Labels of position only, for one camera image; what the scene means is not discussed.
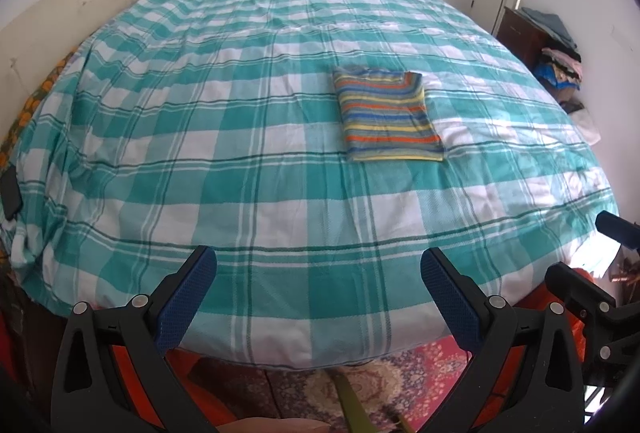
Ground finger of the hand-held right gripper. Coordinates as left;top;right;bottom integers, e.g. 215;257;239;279
596;211;640;250
544;263;640;370

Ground orange bed cover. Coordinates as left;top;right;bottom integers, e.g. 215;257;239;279
0;283;601;433

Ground striped knit shirt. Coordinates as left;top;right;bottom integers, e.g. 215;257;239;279
332;69;445;164

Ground grey-green folded cloth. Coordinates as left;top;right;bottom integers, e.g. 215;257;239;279
520;8;576;46

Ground black phone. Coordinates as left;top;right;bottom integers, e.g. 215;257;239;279
0;168;23;220

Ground person's bare knee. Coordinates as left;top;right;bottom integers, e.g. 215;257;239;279
215;418;326;433

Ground white cloth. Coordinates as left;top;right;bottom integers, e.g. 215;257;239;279
567;105;601;146

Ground cream headboard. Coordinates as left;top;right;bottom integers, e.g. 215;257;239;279
0;0;161;134

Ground dark wooden nightstand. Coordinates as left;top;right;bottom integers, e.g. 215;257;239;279
497;6;548;64

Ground yellow-green strip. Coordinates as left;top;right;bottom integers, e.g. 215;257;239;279
332;370;416;433

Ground patterned rug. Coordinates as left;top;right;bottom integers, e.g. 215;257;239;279
200;333;481;433

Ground orange floral sheet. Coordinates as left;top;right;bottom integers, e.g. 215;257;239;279
0;53;81;164

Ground pile of clothes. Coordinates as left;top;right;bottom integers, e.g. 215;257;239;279
532;45;586;106

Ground teal checked blanket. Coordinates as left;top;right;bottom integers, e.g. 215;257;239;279
10;0;621;370

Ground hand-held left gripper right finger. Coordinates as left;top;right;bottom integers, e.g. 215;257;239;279
420;247;586;433

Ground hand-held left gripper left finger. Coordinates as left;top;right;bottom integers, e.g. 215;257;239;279
50;245;219;433

